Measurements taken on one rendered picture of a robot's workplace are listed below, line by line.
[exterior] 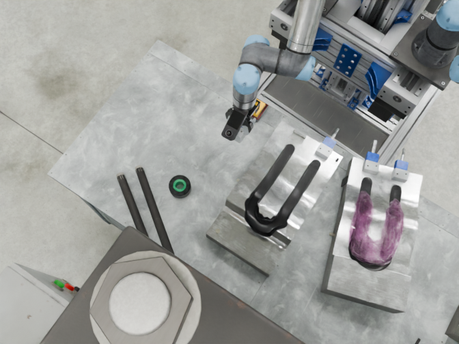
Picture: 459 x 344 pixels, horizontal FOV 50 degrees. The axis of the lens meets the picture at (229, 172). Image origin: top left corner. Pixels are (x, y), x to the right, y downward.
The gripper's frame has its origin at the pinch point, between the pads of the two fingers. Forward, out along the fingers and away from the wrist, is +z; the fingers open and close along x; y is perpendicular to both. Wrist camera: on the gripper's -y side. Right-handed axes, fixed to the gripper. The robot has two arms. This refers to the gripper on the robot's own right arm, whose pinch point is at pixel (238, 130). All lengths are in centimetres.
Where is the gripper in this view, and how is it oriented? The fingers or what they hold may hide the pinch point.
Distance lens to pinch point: 172.3
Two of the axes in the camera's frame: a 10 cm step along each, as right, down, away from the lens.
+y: 5.5, -7.9, 2.8
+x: -8.4, -5.3, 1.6
